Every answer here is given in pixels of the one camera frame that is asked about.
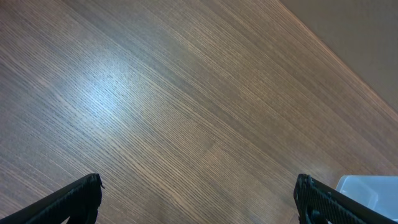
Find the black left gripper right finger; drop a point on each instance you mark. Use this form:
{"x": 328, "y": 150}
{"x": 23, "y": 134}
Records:
{"x": 318, "y": 203}

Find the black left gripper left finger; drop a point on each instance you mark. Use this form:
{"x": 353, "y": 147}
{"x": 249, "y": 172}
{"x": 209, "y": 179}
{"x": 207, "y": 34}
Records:
{"x": 76, "y": 203}

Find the clear plastic storage container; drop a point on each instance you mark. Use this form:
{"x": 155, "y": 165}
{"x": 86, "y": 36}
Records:
{"x": 379, "y": 193}

